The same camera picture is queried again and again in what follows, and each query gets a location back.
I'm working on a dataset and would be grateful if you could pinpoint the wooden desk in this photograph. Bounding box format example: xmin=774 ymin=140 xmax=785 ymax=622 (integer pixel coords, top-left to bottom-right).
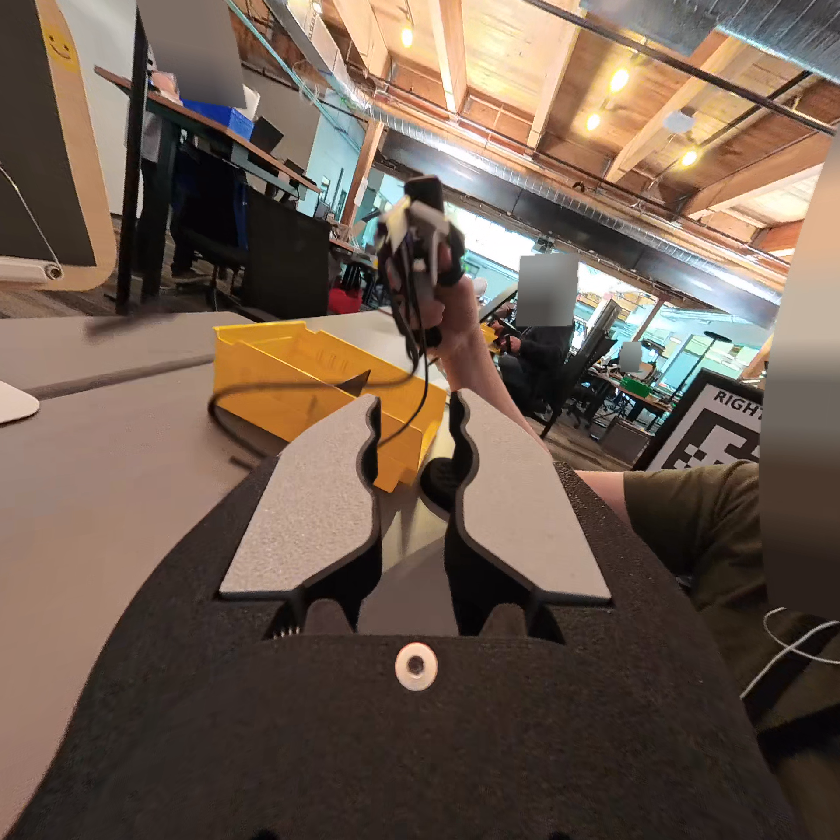
xmin=95 ymin=66 xmax=322 ymax=198

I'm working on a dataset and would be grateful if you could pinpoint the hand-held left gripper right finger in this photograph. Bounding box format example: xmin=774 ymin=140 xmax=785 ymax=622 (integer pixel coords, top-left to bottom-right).
xmin=448 ymin=389 xmax=613 ymax=606

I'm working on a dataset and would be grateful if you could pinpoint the black framed marker sign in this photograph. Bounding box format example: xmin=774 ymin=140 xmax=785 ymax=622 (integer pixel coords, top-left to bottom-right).
xmin=632 ymin=367 xmax=765 ymax=473

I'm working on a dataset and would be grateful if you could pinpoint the black usb-c cable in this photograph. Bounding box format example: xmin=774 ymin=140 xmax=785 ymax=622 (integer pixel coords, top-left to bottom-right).
xmin=207 ymin=335 xmax=434 ymax=460

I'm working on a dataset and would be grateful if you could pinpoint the black panel wooden board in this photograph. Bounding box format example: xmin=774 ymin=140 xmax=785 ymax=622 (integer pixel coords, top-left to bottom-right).
xmin=0 ymin=0 xmax=118 ymax=293

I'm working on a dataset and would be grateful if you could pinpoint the black metal pole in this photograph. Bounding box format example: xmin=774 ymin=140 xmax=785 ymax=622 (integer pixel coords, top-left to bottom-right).
xmin=115 ymin=7 xmax=151 ymax=316

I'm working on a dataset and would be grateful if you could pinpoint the thin white wire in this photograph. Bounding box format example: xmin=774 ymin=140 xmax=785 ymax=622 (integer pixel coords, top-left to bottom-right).
xmin=740 ymin=607 xmax=840 ymax=698

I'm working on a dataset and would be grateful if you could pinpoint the white tipped thin cable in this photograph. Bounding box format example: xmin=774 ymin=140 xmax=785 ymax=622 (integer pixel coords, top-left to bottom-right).
xmin=0 ymin=164 xmax=64 ymax=278

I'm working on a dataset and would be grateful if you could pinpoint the black rectangular duct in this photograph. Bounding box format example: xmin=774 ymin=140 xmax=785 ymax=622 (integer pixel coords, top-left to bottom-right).
xmin=381 ymin=131 xmax=788 ymax=329

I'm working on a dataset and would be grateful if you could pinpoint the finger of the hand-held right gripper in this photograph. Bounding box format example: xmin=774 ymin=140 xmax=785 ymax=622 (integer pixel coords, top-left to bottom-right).
xmin=419 ymin=279 xmax=446 ymax=349

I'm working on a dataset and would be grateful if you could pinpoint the blue black office chair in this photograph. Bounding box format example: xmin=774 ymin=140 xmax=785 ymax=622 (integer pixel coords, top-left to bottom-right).
xmin=172 ymin=144 xmax=252 ymax=309

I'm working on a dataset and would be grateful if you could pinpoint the person's right forearm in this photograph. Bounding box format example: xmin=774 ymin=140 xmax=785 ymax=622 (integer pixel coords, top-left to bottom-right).
xmin=438 ymin=354 xmax=632 ymax=521

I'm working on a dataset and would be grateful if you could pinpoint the white stand bracket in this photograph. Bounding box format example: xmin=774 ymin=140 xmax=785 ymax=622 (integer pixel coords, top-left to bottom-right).
xmin=0 ymin=256 xmax=65 ymax=284

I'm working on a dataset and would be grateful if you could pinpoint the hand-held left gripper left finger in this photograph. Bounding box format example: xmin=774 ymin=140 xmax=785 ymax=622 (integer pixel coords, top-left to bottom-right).
xmin=218 ymin=394 xmax=383 ymax=601

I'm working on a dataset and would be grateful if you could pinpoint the black floor lamp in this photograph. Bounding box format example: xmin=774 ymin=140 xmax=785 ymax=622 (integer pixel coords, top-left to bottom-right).
xmin=682 ymin=331 xmax=732 ymax=395

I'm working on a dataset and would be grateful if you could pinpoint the person's right hand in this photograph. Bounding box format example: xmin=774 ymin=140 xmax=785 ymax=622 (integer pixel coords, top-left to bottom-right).
xmin=434 ymin=277 xmax=491 ymax=370

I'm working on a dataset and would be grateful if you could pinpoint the black tilted panel stand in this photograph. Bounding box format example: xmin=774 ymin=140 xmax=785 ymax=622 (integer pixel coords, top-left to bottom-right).
xmin=478 ymin=283 xmax=521 ymax=324

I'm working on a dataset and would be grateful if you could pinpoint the yellow plastic bin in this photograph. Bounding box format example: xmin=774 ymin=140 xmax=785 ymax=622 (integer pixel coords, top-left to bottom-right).
xmin=213 ymin=320 xmax=448 ymax=493

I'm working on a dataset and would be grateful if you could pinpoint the blue storage bin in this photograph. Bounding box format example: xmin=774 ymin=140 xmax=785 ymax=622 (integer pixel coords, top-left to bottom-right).
xmin=180 ymin=98 xmax=256 ymax=140

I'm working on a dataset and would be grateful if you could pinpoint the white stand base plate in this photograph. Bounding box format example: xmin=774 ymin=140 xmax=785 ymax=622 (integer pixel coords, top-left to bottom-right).
xmin=0 ymin=381 xmax=40 ymax=424

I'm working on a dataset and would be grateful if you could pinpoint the spiral silver duct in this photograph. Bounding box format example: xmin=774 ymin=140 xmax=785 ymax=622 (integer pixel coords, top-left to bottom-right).
xmin=581 ymin=0 xmax=840 ymax=86

